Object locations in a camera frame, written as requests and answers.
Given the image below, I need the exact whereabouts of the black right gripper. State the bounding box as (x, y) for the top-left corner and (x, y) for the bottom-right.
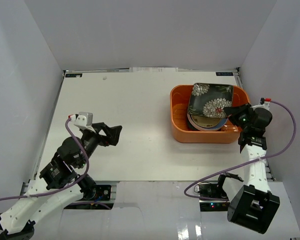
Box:
(223, 102), (254, 132)

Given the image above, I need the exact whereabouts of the light blue round plate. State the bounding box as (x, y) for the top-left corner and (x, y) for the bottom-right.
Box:
(187, 114), (228, 132)

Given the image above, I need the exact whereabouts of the black floral square plate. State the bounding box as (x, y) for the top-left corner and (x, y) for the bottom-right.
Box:
(187, 82), (234, 119)

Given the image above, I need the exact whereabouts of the beige patterned small plate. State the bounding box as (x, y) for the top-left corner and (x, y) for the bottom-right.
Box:
(190, 115), (221, 129)

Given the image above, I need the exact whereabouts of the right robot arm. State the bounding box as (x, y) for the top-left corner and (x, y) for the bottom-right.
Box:
(215, 99), (280, 234)

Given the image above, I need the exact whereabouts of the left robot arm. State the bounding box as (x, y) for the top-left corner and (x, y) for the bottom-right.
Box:
(0, 122), (122, 240)

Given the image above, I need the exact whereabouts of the orange plastic bin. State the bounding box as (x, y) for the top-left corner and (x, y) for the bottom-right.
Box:
(170, 84), (250, 144)

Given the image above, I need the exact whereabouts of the black logo sticker right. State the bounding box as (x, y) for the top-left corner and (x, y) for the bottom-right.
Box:
(215, 72), (234, 77)

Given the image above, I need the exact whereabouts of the black logo sticker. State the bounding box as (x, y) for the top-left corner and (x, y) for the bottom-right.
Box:
(215, 72), (234, 77)
(64, 73), (83, 78)

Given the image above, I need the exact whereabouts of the white paper sheet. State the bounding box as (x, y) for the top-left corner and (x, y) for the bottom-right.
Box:
(129, 67), (179, 73)

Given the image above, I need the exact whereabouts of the black logo sticker left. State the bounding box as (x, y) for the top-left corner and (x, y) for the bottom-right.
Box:
(64, 73), (83, 78)

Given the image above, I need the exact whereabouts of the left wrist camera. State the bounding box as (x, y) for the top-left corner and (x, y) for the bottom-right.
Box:
(68, 111), (95, 132)

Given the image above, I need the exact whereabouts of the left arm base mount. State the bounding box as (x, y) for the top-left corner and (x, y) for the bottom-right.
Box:
(64, 184), (116, 210)

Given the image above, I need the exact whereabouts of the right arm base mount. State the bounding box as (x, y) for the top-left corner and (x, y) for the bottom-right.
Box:
(193, 182), (229, 213)

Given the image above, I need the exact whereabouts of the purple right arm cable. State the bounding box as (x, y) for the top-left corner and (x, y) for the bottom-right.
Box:
(183, 99), (297, 202)

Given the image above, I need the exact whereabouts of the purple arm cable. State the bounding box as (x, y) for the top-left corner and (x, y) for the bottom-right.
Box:
(183, 99), (297, 202)
(0, 117), (112, 211)

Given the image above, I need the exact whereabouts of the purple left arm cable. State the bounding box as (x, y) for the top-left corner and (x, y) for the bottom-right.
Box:
(0, 117), (112, 211)

